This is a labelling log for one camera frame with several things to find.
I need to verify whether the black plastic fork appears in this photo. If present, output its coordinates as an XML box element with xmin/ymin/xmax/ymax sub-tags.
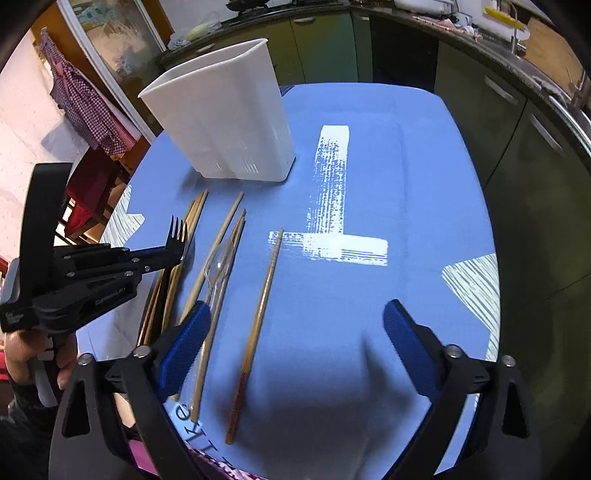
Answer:
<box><xmin>157</xmin><ymin>216</ymin><xmax>187</xmax><ymax>333</ymax></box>

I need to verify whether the clear plastic spoon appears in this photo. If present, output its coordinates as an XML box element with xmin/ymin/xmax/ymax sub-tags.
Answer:
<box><xmin>204</xmin><ymin>239</ymin><xmax>233</xmax><ymax>322</ymax></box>

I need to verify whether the dark kitchen countertop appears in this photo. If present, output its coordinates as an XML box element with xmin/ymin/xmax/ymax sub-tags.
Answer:
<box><xmin>159</xmin><ymin>1</ymin><xmax>584</xmax><ymax>149</ymax></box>

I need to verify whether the person's left hand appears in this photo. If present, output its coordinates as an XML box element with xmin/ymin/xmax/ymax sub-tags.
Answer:
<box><xmin>4</xmin><ymin>330</ymin><xmax>78</xmax><ymax>390</ymax></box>

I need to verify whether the leftmost bamboo chopstick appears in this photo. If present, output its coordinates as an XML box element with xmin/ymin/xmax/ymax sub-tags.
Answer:
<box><xmin>137</xmin><ymin>198</ymin><xmax>198</xmax><ymax>347</ymax></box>

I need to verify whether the light bamboo chopstick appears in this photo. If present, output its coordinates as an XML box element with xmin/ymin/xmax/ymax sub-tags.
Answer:
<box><xmin>178</xmin><ymin>191</ymin><xmax>243</xmax><ymax>325</ymax></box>

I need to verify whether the red wooden chair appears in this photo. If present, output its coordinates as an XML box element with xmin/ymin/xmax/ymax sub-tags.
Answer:
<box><xmin>60</xmin><ymin>149</ymin><xmax>127</xmax><ymax>243</ymax></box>

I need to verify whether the red-tipped bamboo chopstick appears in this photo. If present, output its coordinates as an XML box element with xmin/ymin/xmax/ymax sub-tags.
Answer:
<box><xmin>224</xmin><ymin>228</ymin><xmax>284</xmax><ymax>445</ymax></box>

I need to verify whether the blue patterned tablecloth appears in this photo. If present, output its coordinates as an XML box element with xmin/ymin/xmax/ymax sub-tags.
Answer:
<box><xmin>75</xmin><ymin>82</ymin><xmax>502</xmax><ymax>478</ymax></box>

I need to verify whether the red checkered apron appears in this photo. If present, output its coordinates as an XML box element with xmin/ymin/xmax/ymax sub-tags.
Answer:
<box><xmin>40</xmin><ymin>28</ymin><xmax>141</xmax><ymax>159</ymax></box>

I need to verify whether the white plastic utensil holder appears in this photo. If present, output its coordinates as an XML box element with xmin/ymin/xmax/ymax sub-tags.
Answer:
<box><xmin>138</xmin><ymin>38</ymin><xmax>296</xmax><ymax>183</ymax></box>

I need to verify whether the plastic bag on counter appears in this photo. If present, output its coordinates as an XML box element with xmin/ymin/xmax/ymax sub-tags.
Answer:
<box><xmin>167</xmin><ymin>12</ymin><xmax>221</xmax><ymax>51</ymax></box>

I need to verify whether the glass sliding door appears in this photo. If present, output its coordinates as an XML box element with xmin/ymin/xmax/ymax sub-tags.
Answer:
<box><xmin>57</xmin><ymin>0</ymin><xmax>164</xmax><ymax>142</ymax></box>

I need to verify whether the stainless steel sink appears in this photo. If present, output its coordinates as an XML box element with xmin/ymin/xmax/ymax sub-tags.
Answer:
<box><xmin>550</xmin><ymin>70</ymin><xmax>590</xmax><ymax>155</ymax></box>

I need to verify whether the black dishwasher front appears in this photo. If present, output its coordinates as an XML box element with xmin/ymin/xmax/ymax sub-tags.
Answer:
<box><xmin>370</xmin><ymin>16</ymin><xmax>439</xmax><ymax>93</ymax></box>

